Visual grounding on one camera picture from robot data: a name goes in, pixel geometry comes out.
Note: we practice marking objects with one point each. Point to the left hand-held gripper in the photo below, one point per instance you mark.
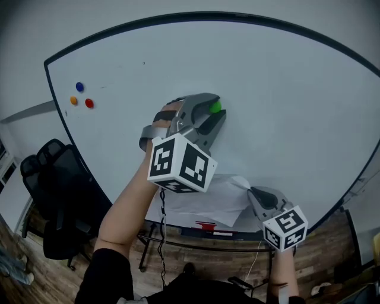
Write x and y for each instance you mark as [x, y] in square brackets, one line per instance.
[181, 160]

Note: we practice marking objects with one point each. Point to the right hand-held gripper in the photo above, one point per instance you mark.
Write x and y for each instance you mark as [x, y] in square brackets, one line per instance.
[283, 228]

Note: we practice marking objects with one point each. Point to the green round magnet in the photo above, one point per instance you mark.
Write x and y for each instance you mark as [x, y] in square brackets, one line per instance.
[215, 107]

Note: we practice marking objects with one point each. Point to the white sheet of paper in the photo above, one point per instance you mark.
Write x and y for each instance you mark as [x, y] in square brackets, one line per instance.
[221, 197]

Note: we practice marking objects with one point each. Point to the white whiteboard with black frame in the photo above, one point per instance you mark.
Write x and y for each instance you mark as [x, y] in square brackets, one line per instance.
[267, 89]

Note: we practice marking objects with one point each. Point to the person's left forearm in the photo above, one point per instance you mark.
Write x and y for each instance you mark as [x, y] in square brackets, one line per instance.
[130, 205]

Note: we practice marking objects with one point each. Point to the person's right forearm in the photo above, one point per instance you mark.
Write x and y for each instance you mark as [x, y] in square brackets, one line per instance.
[283, 273]

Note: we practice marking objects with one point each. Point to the black metal whiteboard stand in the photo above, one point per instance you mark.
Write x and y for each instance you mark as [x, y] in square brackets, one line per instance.
[205, 246]

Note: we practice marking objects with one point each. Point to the person's left hand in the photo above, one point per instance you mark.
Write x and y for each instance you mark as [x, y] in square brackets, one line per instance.
[167, 114]

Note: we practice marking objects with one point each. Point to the red and white eraser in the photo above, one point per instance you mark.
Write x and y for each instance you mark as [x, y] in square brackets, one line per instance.
[206, 225]

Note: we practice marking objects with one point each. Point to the person's black shoe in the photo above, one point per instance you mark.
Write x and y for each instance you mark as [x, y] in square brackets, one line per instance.
[189, 268]

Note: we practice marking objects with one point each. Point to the white shoe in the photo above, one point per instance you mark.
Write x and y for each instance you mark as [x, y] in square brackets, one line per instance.
[321, 288]

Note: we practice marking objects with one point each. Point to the red round magnet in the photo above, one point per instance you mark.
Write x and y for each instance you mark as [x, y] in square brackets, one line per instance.
[89, 103]

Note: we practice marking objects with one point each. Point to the blue round magnet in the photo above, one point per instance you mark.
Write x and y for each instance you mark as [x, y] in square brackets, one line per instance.
[79, 86]

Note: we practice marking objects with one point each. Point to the orange round magnet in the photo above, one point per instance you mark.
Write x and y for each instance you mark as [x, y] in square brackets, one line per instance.
[73, 100]

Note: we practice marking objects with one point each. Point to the black mesh office chair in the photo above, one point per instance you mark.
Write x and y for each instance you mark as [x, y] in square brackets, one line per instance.
[62, 196]

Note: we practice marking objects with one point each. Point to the person's black top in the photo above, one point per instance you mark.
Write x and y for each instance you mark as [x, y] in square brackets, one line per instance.
[104, 282]

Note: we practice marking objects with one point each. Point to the white cabinet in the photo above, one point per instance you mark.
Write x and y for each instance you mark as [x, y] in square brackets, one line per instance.
[6, 169]

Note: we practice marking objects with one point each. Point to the grey crumpled cloth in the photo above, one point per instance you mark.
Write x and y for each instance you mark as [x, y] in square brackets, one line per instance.
[15, 267]

